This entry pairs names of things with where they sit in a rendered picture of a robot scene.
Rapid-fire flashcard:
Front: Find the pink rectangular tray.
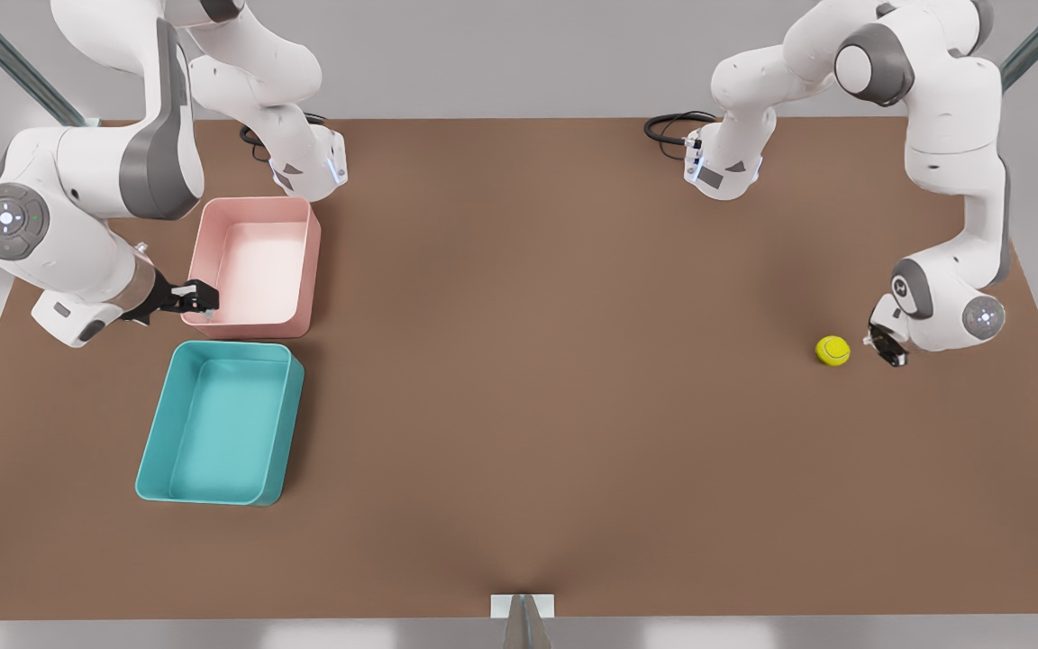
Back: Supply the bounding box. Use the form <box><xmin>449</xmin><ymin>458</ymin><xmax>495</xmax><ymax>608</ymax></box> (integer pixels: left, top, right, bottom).
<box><xmin>180</xmin><ymin>197</ymin><xmax>323</xmax><ymax>340</ymax></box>

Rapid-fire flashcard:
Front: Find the teal rectangular tray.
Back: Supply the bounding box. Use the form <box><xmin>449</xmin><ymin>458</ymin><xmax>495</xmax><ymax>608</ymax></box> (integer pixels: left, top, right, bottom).
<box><xmin>135</xmin><ymin>340</ymin><xmax>305</xmax><ymax>507</ymax></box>

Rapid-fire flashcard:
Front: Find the black cable loop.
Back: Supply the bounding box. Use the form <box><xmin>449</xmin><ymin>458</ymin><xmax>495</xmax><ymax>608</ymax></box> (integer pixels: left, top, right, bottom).
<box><xmin>239</xmin><ymin>113</ymin><xmax>329</xmax><ymax>164</ymax></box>
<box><xmin>643</xmin><ymin>111</ymin><xmax>720</xmax><ymax>162</ymax></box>

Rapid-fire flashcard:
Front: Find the silver frame post with foot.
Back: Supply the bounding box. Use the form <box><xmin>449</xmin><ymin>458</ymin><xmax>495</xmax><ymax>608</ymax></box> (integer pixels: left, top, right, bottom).
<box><xmin>490</xmin><ymin>593</ymin><xmax>556</xmax><ymax>649</ymax></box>

